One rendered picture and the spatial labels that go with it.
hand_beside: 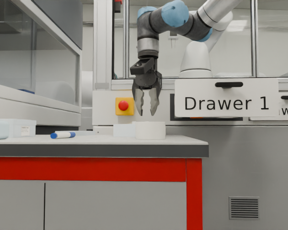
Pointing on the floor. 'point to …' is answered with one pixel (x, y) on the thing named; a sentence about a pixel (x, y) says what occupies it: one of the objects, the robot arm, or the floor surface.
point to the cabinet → (245, 175)
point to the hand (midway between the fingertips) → (146, 112)
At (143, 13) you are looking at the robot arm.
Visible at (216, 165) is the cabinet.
